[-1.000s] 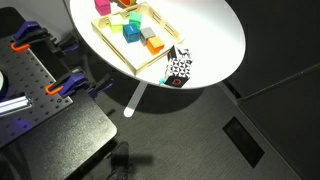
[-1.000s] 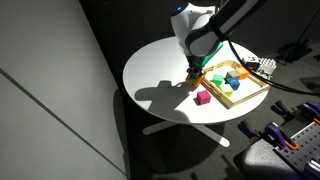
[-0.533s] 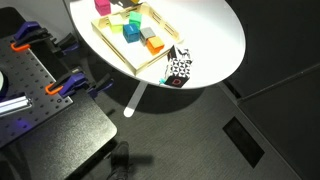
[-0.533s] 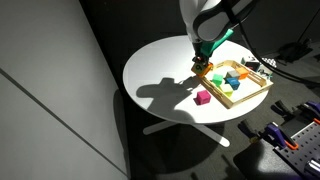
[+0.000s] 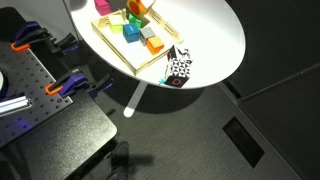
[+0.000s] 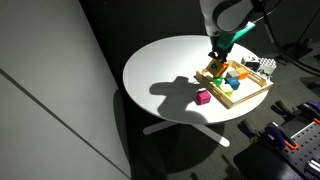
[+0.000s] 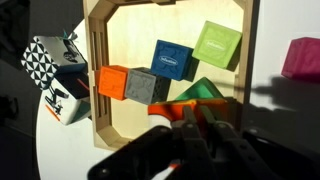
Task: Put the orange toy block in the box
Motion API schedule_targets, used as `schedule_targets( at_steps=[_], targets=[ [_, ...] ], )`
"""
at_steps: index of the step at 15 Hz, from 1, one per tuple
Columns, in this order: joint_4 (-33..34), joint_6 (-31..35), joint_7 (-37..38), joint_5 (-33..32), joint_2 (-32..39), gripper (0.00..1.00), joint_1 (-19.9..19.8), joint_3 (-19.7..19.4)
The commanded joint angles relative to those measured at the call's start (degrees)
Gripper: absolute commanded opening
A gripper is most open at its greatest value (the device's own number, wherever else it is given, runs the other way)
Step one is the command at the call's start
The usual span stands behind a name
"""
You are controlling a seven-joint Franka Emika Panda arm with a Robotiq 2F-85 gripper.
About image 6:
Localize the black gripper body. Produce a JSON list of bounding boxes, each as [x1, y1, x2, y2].
[[208, 31, 234, 58]]

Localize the small plain orange block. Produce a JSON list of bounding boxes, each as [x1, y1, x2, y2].
[[235, 66, 250, 80]]

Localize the green toy block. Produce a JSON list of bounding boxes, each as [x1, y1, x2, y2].
[[212, 76, 225, 88]]

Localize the blue toy block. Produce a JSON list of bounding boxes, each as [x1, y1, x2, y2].
[[225, 77, 241, 91]]

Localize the lime yellow toy block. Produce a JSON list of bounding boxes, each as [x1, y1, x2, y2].
[[219, 83, 235, 98]]

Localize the light wooden tray box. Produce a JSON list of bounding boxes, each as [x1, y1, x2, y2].
[[194, 59, 274, 110]]

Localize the magenta toy block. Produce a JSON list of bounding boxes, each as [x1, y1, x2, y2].
[[195, 89, 212, 106]]

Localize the black and white patterned cube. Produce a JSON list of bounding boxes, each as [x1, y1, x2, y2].
[[240, 55, 277, 79]]

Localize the dark tripod base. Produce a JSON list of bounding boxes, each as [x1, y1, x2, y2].
[[276, 38, 314, 64]]

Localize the white table base legs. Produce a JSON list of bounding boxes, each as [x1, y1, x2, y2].
[[143, 119, 231, 148]]

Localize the black perforated breadboard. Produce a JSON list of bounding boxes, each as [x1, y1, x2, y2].
[[274, 121, 320, 180]]

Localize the silver aluminium extrusion bar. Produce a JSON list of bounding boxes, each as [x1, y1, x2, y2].
[[304, 159, 320, 178]]

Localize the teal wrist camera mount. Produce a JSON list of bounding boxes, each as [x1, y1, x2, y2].
[[218, 21, 257, 52]]

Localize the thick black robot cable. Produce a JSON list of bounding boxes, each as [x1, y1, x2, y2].
[[254, 0, 320, 77]]

